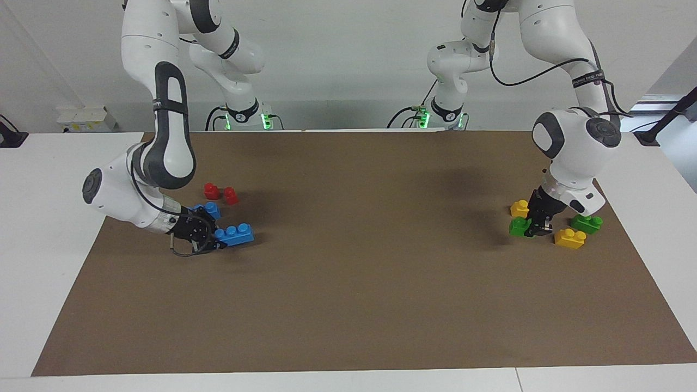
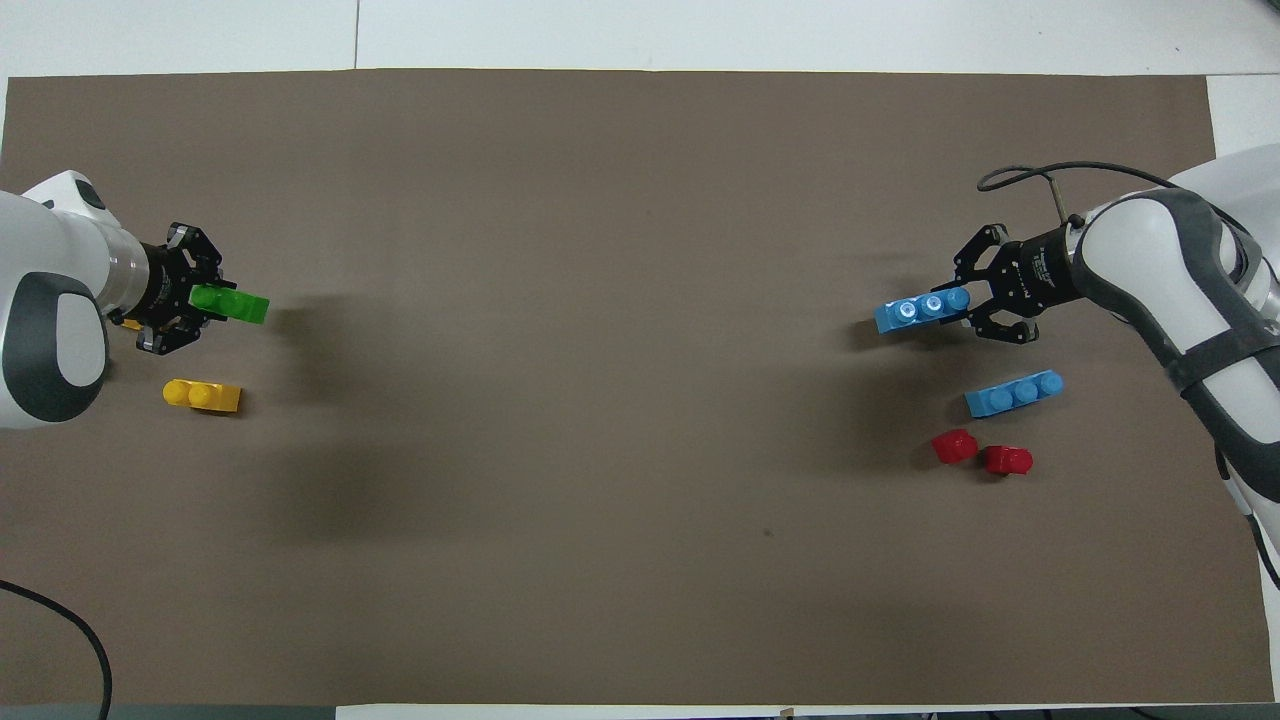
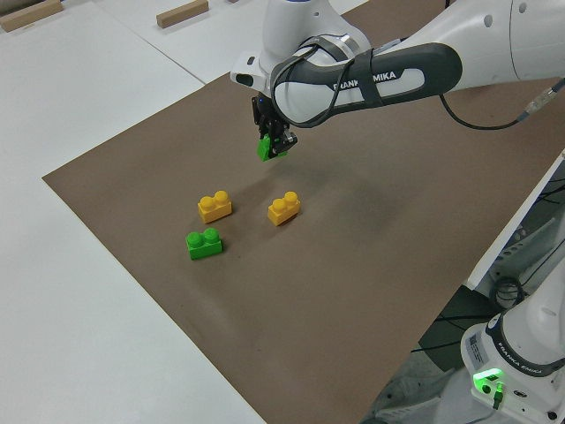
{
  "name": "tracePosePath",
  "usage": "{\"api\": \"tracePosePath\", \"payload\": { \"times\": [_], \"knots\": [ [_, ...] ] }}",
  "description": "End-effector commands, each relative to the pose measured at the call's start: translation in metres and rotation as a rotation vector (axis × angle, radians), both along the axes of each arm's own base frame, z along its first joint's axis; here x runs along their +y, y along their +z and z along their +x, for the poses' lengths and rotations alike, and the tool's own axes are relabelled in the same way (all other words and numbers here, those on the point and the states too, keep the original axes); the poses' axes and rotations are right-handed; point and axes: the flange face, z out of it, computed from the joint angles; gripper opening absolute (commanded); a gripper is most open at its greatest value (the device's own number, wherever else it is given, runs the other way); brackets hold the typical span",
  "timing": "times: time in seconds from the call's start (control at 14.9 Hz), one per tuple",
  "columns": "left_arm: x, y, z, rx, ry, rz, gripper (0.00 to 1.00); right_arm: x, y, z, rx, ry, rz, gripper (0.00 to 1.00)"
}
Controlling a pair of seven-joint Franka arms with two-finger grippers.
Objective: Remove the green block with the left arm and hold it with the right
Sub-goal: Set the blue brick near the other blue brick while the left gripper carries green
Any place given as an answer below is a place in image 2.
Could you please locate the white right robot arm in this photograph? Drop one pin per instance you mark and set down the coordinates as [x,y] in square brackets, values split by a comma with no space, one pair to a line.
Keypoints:
[1170,270]

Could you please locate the green two-stud block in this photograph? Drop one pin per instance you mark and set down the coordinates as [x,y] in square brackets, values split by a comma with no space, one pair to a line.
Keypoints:
[235,305]

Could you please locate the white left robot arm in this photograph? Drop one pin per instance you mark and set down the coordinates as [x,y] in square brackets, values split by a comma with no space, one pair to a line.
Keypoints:
[60,240]

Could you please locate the blue three-stud block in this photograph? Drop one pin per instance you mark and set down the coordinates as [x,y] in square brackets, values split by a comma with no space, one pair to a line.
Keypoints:
[1013,394]
[915,312]

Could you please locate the red single-stud block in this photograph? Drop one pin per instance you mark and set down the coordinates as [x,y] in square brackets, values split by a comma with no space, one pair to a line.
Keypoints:
[1008,461]
[954,446]

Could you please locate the brown table mat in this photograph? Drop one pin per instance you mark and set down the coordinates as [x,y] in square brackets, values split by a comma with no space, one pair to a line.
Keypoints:
[600,350]

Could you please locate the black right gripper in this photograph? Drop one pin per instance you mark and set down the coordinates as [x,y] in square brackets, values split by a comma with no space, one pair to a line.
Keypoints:
[1035,275]

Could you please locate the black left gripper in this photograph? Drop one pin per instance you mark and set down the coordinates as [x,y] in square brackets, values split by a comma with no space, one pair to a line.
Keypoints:
[165,290]

